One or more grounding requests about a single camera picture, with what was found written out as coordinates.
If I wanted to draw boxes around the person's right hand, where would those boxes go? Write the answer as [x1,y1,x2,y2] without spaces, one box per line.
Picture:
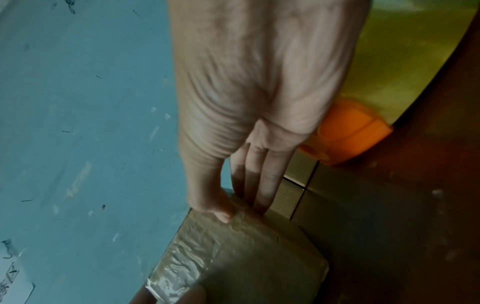
[168,0,374,224]

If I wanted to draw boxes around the dark brown wooden table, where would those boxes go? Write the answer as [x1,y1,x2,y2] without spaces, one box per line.
[290,9,480,304]

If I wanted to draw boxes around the white paper wall notice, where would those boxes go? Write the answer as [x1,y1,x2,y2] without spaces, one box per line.
[0,240,37,304]

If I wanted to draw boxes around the cardboard box with dark edge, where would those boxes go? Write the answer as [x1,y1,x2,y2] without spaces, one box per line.
[144,187,331,304]

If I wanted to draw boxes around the orange tape dispenser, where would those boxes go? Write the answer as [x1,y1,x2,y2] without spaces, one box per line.
[299,98,394,166]

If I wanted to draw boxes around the person's left hand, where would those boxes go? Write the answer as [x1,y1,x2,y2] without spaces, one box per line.
[129,283,208,304]

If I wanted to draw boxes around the yellowish clear tape roll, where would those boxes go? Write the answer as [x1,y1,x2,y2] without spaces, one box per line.
[339,0,480,126]

